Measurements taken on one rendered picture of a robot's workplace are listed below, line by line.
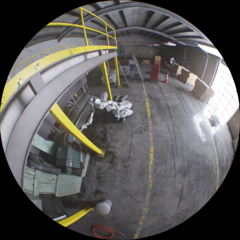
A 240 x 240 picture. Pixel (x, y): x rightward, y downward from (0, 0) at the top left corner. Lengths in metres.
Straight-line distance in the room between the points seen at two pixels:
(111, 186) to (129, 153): 0.98
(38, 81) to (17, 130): 0.43
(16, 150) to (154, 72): 5.17
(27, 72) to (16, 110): 0.54
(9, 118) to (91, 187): 2.10
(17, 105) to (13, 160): 0.62
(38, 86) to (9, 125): 0.63
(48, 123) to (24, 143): 1.18
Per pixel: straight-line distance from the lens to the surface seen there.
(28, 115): 0.78
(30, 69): 0.80
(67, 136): 1.71
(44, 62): 0.87
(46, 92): 0.86
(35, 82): 0.79
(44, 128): 1.85
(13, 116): 1.19
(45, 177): 1.56
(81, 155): 1.88
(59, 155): 1.65
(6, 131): 1.21
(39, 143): 1.89
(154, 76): 4.84
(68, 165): 1.53
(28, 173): 1.41
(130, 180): 1.98
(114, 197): 2.13
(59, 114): 0.88
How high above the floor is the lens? 1.96
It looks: 52 degrees down
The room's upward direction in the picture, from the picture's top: 9 degrees counter-clockwise
